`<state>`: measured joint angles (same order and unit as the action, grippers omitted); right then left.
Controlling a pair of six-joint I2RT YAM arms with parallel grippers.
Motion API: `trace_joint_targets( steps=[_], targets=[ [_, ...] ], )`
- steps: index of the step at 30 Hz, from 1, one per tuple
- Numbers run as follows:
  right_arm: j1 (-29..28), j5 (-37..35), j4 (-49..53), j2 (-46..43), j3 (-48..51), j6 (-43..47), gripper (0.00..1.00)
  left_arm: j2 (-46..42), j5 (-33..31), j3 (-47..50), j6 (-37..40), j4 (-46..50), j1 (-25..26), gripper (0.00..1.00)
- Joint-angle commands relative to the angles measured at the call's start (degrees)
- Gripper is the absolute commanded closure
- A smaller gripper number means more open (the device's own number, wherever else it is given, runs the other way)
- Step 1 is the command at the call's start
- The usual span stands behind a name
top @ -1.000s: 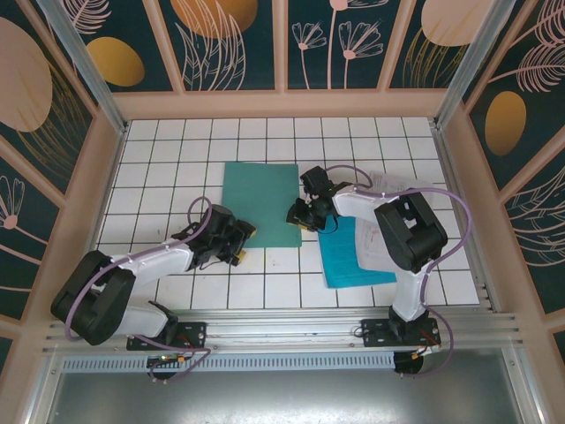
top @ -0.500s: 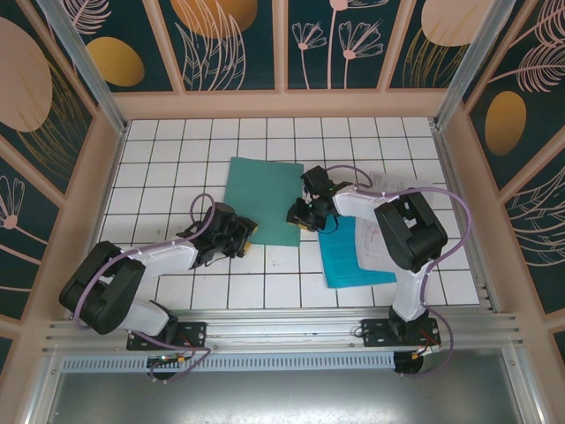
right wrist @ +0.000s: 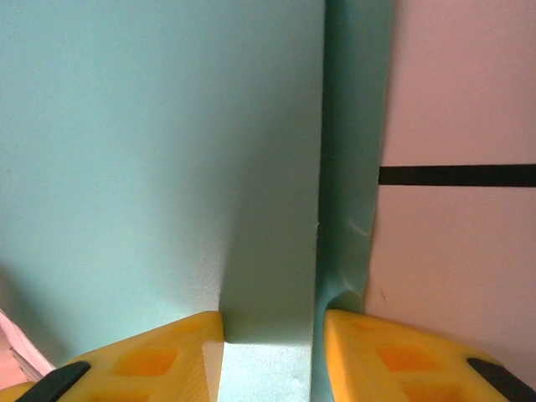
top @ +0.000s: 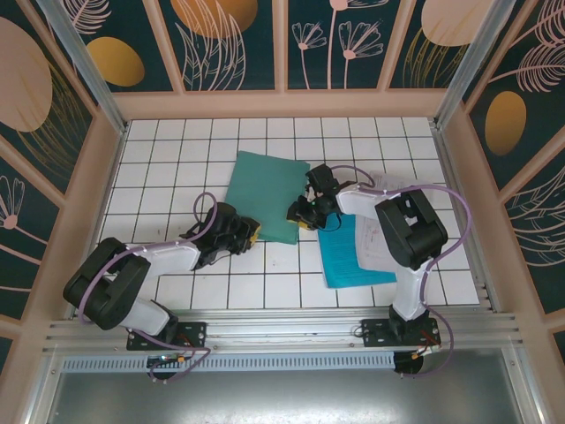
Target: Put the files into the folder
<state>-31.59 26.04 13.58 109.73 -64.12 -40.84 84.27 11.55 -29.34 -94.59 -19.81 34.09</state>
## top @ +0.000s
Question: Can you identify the green folder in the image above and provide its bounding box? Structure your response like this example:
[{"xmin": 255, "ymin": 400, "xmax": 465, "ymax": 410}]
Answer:
[{"xmin": 224, "ymin": 150, "xmax": 312, "ymax": 246}]

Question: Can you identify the blue paper file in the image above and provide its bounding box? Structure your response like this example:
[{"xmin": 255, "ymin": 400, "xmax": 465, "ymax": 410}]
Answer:
[{"xmin": 317, "ymin": 214, "xmax": 397, "ymax": 291}]

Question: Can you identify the white printed paper stack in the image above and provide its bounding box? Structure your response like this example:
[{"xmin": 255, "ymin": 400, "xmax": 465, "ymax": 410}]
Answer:
[{"xmin": 351, "ymin": 170, "xmax": 411, "ymax": 271}]

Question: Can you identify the grey metal sheet panel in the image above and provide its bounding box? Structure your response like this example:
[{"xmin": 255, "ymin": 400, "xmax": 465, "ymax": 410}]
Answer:
[{"xmin": 46, "ymin": 369, "xmax": 524, "ymax": 424}]

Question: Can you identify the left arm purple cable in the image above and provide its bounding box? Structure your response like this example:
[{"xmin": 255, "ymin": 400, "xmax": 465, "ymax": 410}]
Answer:
[{"xmin": 79, "ymin": 192, "xmax": 220, "ymax": 383}]

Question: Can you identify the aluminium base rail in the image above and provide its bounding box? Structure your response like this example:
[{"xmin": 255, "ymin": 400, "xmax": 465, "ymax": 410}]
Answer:
[{"xmin": 42, "ymin": 311, "xmax": 527, "ymax": 355}]

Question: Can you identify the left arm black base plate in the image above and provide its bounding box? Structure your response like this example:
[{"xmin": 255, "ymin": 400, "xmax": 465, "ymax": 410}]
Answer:
[{"xmin": 126, "ymin": 322, "xmax": 208, "ymax": 352}]

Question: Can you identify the slotted grey cable duct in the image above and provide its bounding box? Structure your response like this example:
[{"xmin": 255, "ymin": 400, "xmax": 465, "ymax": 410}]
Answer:
[{"xmin": 61, "ymin": 352, "xmax": 396, "ymax": 372}]

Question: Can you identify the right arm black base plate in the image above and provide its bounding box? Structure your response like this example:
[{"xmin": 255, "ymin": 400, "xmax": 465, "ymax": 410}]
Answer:
[{"xmin": 360, "ymin": 317, "xmax": 441, "ymax": 348}]

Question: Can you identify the aluminium side rail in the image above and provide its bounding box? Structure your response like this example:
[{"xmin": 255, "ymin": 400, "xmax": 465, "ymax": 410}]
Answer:
[
  {"xmin": 430, "ymin": 125, "xmax": 502, "ymax": 313},
  {"xmin": 65, "ymin": 130, "xmax": 130, "ymax": 320}
]

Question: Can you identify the aluminium corner post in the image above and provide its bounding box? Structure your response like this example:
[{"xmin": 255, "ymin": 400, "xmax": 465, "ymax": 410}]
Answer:
[
  {"xmin": 432, "ymin": 0, "xmax": 520, "ymax": 132},
  {"xmin": 34, "ymin": 0, "xmax": 129, "ymax": 136}
]

